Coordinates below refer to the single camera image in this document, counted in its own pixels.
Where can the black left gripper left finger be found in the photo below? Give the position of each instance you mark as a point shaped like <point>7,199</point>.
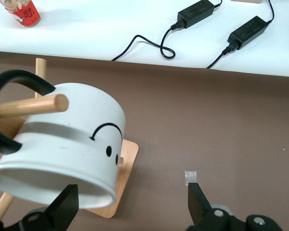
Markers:
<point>67,204</point>

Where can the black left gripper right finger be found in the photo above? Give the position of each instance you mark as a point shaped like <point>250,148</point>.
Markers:
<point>200,207</point>

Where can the red paper cup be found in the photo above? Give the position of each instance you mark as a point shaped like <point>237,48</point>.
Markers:
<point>26,14</point>

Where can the small clear tape piece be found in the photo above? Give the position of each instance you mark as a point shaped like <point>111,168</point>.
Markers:
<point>190,176</point>

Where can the wooden mug stand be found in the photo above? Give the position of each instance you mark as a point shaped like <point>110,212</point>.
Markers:
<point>128,154</point>

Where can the brown table mat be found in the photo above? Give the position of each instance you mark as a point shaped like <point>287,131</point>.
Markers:
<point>207,120</point>

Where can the black power adapter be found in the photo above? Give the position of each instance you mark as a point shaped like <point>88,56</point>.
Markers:
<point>195,12</point>
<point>248,31</point>

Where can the light wooden board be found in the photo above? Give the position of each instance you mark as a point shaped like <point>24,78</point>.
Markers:
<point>245,1</point>

